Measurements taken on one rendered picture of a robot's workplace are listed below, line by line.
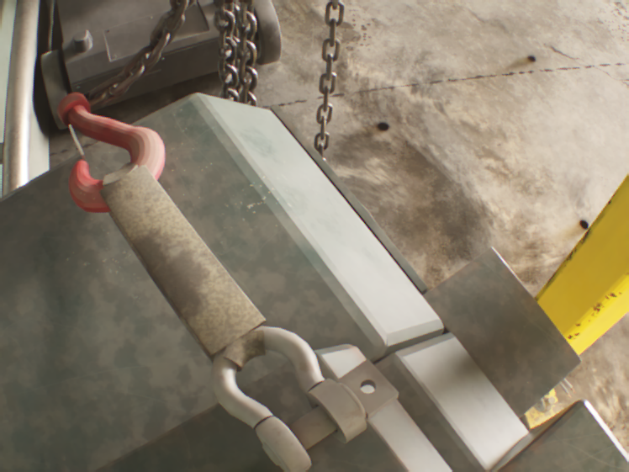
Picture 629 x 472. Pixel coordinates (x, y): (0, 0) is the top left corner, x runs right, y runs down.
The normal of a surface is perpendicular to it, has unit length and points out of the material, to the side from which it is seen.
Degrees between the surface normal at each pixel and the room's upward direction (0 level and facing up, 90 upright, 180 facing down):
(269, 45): 73
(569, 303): 90
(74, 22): 0
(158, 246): 7
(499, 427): 45
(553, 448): 0
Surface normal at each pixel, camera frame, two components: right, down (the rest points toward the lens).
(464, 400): 0.62, -0.69
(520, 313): 0.04, -0.50
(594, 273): -0.97, 0.20
